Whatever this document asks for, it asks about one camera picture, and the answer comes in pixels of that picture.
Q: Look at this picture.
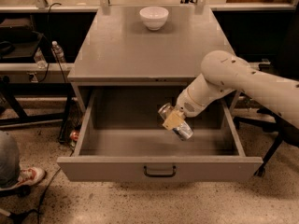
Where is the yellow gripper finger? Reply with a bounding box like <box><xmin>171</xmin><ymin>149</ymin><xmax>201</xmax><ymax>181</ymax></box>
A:
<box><xmin>163</xmin><ymin>109</ymin><xmax>185</xmax><ymax>130</ymax></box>

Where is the silver redbull can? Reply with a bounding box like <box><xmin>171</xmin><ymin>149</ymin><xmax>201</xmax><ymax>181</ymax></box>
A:
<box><xmin>158</xmin><ymin>103</ymin><xmax>193</xmax><ymax>141</ymax></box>

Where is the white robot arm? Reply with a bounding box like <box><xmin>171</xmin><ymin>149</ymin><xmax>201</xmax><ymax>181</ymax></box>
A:
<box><xmin>164</xmin><ymin>50</ymin><xmax>299</xmax><ymax>130</ymax></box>

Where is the open grey top drawer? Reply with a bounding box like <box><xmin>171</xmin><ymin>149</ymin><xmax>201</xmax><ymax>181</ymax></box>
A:
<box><xmin>57</xmin><ymin>87</ymin><xmax>263</xmax><ymax>182</ymax></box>

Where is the grey metal drawer cabinet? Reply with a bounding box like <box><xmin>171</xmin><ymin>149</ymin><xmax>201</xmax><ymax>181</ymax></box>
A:
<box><xmin>68</xmin><ymin>6</ymin><xmax>234</xmax><ymax>109</ymax></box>

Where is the red can on floor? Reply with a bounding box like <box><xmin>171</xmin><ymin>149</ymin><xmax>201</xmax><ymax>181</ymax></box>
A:
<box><xmin>69</xmin><ymin>130</ymin><xmax>79</xmax><ymax>142</ymax></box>

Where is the white ceramic bowl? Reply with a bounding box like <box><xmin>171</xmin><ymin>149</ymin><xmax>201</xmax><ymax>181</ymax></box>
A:
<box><xmin>139</xmin><ymin>7</ymin><xmax>169</xmax><ymax>31</ymax></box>

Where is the clear plastic water bottle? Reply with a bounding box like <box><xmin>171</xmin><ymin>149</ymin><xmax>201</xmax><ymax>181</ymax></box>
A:
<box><xmin>52</xmin><ymin>41</ymin><xmax>66</xmax><ymax>64</ymax></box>

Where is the white and red sneaker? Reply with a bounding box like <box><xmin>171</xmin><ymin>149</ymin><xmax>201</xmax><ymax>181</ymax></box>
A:
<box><xmin>17</xmin><ymin>167</ymin><xmax>46</xmax><ymax>187</ymax></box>

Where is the blue jeans leg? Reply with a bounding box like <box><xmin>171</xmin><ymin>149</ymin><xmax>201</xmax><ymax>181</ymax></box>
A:
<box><xmin>0</xmin><ymin>131</ymin><xmax>20</xmax><ymax>189</ymax></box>

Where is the black drawer handle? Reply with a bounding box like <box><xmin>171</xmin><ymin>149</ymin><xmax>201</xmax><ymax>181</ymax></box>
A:
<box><xmin>143</xmin><ymin>165</ymin><xmax>177</xmax><ymax>178</ymax></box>

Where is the black floor cable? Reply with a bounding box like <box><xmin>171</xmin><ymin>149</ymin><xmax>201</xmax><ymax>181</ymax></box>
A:
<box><xmin>8</xmin><ymin>166</ymin><xmax>63</xmax><ymax>224</ymax></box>

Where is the black hanging cable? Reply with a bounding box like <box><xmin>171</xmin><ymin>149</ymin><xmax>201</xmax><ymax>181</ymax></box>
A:
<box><xmin>31</xmin><ymin>2</ymin><xmax>70</xmax><ymax>84</ymax></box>

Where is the black table frame left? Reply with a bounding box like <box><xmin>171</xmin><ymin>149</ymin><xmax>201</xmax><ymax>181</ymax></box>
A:
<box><xmin>0</xmin><ymin>78</ymin><xmax>74</xmax><ymax>144</ymax></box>

